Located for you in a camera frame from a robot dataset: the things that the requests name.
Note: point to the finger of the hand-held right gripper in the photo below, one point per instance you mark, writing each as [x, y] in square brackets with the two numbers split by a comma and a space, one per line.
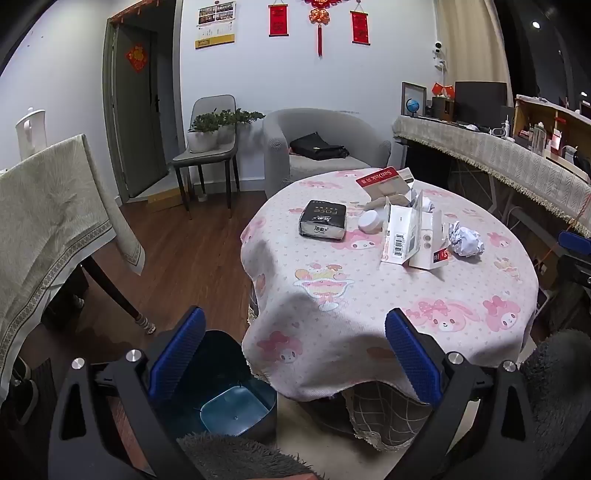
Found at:
[576, 242]

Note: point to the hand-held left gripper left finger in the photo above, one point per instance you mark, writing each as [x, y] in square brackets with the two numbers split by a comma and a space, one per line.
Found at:
[178, 355]

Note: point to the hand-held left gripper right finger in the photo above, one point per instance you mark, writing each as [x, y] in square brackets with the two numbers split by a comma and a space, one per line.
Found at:
[411, 355]

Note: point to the dark teal waste bin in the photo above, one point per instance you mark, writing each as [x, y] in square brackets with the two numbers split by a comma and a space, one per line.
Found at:
[231, 362]

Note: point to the white carton with red label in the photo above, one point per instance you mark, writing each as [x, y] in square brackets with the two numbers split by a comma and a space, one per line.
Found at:
[427, 251]

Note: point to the large paper ball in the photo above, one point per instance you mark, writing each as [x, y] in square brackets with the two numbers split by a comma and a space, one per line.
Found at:
[466, 237]

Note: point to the white barcode packaging box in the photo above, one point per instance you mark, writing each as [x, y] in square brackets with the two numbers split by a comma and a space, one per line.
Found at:
[399, 240]

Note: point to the beige checked under cloth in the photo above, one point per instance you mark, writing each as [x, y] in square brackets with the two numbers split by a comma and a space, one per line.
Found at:
[392, 415]

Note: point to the pink printed tablecloth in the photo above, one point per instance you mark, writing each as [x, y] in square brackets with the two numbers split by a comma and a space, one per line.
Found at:
[369, 286]

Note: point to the dark wooden table leg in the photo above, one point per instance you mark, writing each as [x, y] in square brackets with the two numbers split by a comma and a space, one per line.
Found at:
[117, 295]

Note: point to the beige fringed desk cloth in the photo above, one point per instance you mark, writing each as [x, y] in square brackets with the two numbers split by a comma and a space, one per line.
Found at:
[508, 157]

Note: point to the light sneaker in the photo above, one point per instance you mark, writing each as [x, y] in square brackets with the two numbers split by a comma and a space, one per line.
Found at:
[77, 302]

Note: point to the open cardboard desk organiser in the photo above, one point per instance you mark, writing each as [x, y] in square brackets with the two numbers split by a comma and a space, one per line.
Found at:
[545, 110]

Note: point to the white round jar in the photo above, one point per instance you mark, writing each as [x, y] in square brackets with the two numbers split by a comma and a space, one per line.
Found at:
[371, 221]

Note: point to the small crumpled paper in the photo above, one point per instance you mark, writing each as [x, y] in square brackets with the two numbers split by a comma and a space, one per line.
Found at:
[425, 201]

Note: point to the flat cardboard sheet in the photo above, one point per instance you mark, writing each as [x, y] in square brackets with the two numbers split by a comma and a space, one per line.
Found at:
[162, 201]

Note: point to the dark shoe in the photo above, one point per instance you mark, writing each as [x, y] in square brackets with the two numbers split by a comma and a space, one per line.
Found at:
[25, 392]

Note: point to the black tissue pack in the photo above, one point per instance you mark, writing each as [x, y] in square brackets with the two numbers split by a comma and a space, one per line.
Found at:
[323, 219]

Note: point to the tan cardboard box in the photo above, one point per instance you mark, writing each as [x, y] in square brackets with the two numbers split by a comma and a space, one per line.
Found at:
[392, 189]

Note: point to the black monitor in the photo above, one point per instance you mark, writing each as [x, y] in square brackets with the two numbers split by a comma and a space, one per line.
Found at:
[480, 104]

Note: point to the red and white flat package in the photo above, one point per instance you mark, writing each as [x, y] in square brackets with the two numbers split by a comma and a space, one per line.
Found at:
[381, 176]

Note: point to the brown wooden speaker box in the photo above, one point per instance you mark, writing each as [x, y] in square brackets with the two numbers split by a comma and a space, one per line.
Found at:
[442, 109]

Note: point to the beige bordered tablecloth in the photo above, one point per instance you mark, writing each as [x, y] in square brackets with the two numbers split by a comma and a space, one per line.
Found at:
[46, 207]

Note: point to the grey dining chair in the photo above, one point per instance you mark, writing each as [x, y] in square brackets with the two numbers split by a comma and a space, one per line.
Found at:
[203, 158]

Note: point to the small red flags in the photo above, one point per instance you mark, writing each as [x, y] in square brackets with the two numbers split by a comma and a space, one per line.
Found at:
[443, 89]

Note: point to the small blue globe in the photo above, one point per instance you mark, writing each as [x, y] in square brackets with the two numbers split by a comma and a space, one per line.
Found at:
[413, 106]

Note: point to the large white potted plant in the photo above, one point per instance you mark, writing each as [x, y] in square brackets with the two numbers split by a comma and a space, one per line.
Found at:
[203, 138]

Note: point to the beige curtain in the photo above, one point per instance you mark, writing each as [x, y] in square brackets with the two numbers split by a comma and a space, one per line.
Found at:
[471, 46]

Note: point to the black bag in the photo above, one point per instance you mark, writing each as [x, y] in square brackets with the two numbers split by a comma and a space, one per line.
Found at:
[318, 146]

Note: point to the small white potted plant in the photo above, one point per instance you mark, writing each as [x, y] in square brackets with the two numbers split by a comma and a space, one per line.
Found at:
[227, 131]

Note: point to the grey green door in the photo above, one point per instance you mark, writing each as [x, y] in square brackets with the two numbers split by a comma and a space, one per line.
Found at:
[138, 129]

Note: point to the grey armchair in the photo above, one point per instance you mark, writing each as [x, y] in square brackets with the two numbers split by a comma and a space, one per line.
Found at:
[323, 121]

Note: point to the white kettle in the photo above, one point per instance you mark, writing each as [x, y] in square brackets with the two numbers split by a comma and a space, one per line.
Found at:
[31, 134]

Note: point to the red diamond door ornament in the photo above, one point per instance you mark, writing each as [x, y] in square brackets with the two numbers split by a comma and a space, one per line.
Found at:
[136, 58]

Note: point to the red hanging scroll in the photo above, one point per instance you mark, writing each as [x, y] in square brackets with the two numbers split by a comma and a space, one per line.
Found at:
[279, 21]
[360, 27]

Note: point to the grey picture frame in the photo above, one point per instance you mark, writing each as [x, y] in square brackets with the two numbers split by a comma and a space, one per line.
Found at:
[408, 90]

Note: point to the white security camera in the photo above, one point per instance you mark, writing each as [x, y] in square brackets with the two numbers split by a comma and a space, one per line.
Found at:
[439, 51]

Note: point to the wall calendar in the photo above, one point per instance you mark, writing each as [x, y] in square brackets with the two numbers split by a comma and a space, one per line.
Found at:
[215, 25]

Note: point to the red knot wall ornament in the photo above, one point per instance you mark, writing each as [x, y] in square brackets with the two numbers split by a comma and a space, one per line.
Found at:
[319, 16]

